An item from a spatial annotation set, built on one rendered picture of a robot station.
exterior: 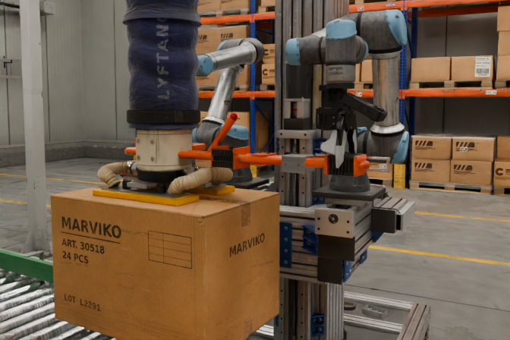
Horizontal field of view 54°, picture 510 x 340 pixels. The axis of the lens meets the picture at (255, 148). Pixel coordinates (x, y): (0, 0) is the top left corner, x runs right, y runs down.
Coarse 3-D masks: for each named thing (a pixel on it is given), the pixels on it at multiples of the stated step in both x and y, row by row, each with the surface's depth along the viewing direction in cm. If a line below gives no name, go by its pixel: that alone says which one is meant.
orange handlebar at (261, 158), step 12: (192, 144) 184; (204, 144) 181; (180, 156) 151; (192, 156) 148; (204, 156) 146; (240, 156) 140; (252, 156) 138; (264, 156) 136; (276, 156) 135; (360, 168) 123
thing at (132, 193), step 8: (160, 184) 146; (96, 192) 154; (104, 192) 152; (112, 192) 151; (120, 192) 150; (128, 192) 149; (136, 192) 148; (144, 192) 147; (152, 192) 147; (160, 192) 146; (136, 200) 146; (144, 200) 144; (152, 200) 142; (160, 200) 141; (168, 200) 139; (176, 200) 138; (184, 200) 140; (192, 200) 143
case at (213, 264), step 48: (240, 192) 161; (96, 240) 148; (144, 240) 138; (192, 240) 129; (240, 240) 141; (96, 288) 149; (144, 288) 139; (192, 288) 130; (240, 288) 142; (144, 336) 140; (192, 336) 131; (240, 336) 143
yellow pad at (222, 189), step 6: (216, 186) 158; (222, 186) 161; (228, 186) 161; (234, 186) 162; (186, 192) 160; (192, 192) 159; (198, 192) 158; (204, 192) 157; (210, 192) 155; (216, 192) 154; (222, 192) 156; (228, 192) 159
